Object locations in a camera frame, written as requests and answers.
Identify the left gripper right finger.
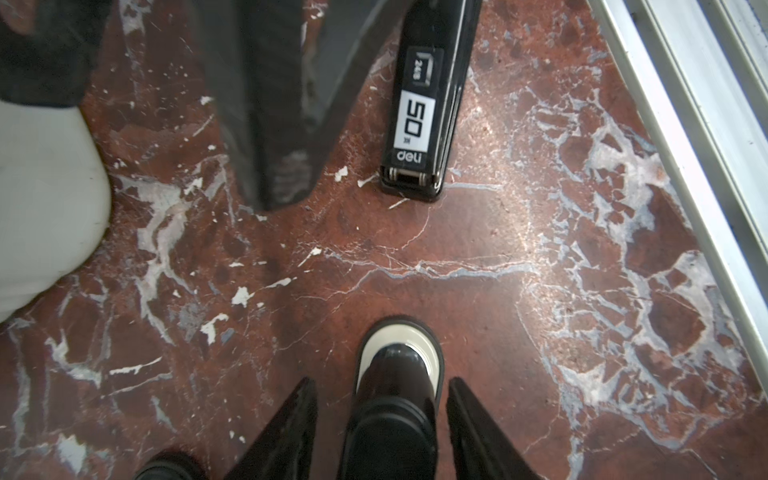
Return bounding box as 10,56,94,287
447,377,540,480

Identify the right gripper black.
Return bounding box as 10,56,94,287
187,1,412,212

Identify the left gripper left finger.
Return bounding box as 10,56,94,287
225,377,318,480

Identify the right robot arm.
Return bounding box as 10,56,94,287
1,1,411,318

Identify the aluminium front rail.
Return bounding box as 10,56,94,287
590,1,767,382

